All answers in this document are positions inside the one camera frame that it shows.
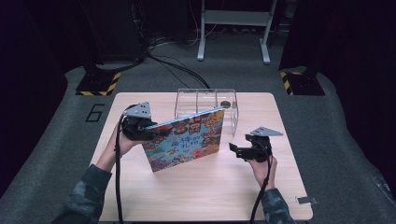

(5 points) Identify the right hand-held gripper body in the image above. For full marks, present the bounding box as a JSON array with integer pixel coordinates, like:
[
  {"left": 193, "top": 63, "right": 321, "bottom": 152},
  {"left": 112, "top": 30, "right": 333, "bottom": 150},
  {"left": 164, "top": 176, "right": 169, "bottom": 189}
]
[{"left": 243, "top": 126, "right": 284, "bottom": 163}]

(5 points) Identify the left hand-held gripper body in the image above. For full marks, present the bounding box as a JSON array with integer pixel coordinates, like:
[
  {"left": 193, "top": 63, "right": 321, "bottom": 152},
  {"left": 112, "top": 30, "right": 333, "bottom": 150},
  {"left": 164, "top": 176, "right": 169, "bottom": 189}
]
[{"left": 120, "top": 101, "right": 163, "bottom": 142}]

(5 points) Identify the colourful picture book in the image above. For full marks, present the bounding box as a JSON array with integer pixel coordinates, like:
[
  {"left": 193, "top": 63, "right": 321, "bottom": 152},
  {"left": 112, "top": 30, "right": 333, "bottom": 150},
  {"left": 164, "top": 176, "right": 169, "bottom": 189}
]
[{"left": 142, "top": 105, "right": 226, "bottom": 174}]

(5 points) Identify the clear acrylic box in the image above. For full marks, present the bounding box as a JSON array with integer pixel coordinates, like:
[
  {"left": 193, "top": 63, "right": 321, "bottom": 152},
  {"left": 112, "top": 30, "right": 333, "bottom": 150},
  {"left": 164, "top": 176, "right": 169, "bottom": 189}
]
[{"left": 174, "top": 88, "right": 240, "bottom": 137}]

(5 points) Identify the person's left hand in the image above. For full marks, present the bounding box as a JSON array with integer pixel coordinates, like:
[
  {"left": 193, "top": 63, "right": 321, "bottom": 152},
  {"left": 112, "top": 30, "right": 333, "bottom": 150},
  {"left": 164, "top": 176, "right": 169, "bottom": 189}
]
[{"left": 109, "top": 123, "right": 149, "bottom": 158}]

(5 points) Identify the person's right hand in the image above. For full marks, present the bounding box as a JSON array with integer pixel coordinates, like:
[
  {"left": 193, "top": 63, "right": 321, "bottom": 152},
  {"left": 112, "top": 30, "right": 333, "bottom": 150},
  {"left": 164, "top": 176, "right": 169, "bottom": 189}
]
[{"left": 247, "top": 154, "right": 278, "bottom": 191}]

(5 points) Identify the black base with yellow stripes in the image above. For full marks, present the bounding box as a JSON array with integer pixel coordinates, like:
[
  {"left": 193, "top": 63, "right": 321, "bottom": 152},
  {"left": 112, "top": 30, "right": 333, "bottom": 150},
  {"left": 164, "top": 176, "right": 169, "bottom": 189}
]
[
  {"left": 75, "top": 70, "right": 122, "bottom": 97},
  {"left": 278, "top": 68, "right": 326, "bottom": 97}
]

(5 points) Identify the small grey tag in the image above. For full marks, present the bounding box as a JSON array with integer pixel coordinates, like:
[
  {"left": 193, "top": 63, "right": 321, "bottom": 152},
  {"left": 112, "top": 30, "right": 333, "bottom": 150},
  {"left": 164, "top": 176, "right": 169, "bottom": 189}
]
[{"left": 295, "top": 195, "right": 318, "bottom": 205}]

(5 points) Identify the dark cabinet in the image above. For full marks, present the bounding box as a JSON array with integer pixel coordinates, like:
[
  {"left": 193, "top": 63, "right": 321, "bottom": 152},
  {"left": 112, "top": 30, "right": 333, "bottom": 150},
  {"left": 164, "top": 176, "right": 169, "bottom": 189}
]
[{"left": 78, "top": 0, "right": 148, "bottom": 64}]

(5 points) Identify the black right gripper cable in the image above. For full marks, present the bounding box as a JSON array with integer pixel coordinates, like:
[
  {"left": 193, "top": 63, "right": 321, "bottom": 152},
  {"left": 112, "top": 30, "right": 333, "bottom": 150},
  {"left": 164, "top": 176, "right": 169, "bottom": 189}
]
[{"left": 248, "top": 139, "right": 275, "bottom": 224}]

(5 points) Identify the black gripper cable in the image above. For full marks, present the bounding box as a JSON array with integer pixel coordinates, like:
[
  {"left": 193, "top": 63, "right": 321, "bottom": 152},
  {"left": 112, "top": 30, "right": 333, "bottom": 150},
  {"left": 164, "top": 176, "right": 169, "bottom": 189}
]
[
  {"left": 114, "top": 105, "right": 138, "bottom": 224},
  {"left": 248, "top": 139, "right": 275, "bottom": 224}
]

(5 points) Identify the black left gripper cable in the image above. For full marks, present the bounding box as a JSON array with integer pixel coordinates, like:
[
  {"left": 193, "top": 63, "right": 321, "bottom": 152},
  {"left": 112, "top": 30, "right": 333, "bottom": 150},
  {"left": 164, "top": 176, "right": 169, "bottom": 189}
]
[{"left": 114, "top": 105, "right": 138, "bottom": 224}]

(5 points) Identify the bundle of black floor cables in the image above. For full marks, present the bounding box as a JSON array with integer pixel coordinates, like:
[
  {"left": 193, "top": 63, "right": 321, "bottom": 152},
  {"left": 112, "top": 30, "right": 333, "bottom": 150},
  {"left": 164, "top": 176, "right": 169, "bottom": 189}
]
[{"left": 145, "top": 36, "right": 212, "bottom": 90}]

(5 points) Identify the white metal stand frame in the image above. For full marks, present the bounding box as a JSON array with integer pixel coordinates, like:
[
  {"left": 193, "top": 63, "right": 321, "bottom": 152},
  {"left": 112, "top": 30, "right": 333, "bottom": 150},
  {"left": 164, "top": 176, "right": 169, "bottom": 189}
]
[{"left": 196, "top": 0, "right": 278, "bottom": 65}]

